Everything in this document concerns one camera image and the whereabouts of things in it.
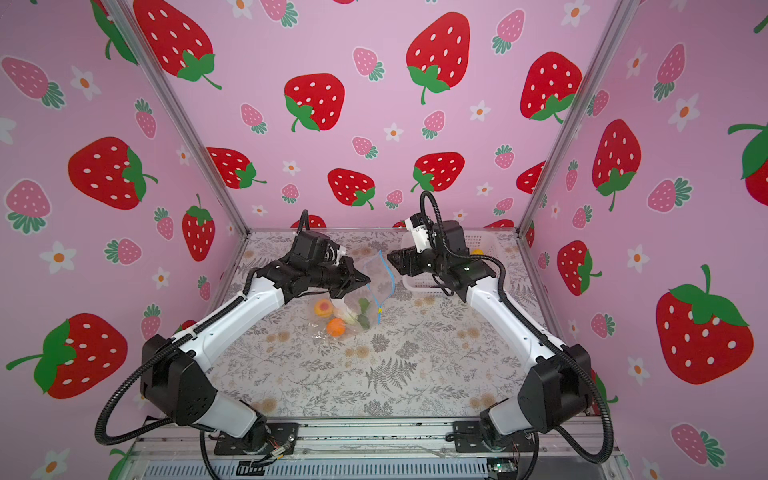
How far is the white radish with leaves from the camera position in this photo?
85cm

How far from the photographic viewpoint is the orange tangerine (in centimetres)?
90

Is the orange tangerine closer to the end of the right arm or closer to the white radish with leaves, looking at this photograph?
the white radish with leaves

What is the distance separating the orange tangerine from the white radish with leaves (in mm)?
28

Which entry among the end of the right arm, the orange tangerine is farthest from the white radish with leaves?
the end of the right arm
